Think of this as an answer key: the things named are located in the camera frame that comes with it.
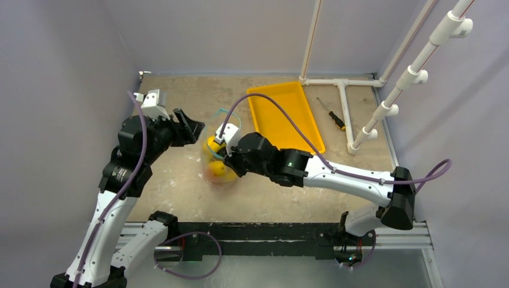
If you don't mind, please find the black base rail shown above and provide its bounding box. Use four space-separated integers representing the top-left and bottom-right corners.
143 221 379 262

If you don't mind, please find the yellow plastic tray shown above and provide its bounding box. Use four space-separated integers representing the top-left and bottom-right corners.
246 82 326 154

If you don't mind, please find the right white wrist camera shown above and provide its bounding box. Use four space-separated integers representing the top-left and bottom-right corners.
214 123 241 154

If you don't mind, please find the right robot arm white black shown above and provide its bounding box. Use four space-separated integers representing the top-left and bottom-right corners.
223 133 415 244

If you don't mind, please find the aluminium frame rail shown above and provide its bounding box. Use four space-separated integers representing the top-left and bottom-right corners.
375 222 432 250

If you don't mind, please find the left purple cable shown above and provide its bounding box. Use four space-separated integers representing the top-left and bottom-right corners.
71 90 222 288

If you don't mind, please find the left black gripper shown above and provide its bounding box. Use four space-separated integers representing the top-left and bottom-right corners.
143 108 203 164

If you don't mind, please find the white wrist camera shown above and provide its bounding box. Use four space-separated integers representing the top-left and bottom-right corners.
134 89 170 121
214 123 241 154

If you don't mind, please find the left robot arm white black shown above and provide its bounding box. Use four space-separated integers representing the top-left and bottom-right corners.
50 109 205 287

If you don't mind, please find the yellow banana bunch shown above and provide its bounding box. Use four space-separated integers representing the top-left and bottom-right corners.
202 136 226 157

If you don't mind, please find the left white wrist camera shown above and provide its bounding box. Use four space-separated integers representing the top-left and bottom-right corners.
134 89 170 121

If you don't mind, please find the white pvc pipe frame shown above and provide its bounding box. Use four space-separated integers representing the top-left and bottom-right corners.
298 1 474 155

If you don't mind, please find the clear zip top bag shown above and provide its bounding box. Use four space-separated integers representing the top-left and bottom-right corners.
200 108 238 190

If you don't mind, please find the black handled screwdriver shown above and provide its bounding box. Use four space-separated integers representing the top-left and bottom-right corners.
316 97 346 130

